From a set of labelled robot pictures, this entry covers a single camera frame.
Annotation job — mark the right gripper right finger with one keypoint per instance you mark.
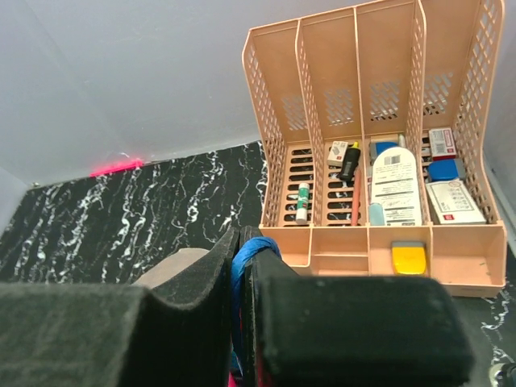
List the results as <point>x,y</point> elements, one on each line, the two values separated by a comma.
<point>356,331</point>

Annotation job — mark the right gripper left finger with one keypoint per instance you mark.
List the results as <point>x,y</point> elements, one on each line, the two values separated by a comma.
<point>74,335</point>

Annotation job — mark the blue checkered paper bag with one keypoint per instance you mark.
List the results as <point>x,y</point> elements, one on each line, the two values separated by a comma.
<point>242,290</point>

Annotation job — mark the pink snack bag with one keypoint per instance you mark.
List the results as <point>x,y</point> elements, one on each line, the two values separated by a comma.
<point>234,379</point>

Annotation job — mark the glue stick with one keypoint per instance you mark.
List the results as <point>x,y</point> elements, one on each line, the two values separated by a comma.
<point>303,201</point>

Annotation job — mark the light blue eraser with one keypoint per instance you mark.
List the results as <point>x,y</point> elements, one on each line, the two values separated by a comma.
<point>376,214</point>

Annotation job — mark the orange pencil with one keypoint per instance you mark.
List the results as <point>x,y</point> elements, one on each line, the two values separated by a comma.
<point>356,197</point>

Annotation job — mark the white tube with label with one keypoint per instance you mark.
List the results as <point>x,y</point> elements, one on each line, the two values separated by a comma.
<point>395,187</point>

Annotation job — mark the small staples box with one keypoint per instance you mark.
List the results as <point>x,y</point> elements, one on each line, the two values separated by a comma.
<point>336,153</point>

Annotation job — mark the black yellow highlighter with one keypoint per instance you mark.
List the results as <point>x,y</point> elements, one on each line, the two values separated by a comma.
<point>350,162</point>

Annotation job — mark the white red paper box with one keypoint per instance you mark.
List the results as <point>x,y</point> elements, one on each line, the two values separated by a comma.
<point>451,204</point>

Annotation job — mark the blue box behind tube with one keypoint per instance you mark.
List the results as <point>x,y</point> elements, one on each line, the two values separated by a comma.
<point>379,144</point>

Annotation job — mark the blue stamp pad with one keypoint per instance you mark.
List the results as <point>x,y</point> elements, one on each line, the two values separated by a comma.
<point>446,170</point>

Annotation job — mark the orange desk organizer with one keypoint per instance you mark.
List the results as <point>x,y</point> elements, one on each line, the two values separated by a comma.
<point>373,120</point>

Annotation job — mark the red white staples box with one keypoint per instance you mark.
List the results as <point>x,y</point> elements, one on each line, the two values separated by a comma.
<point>442,143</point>

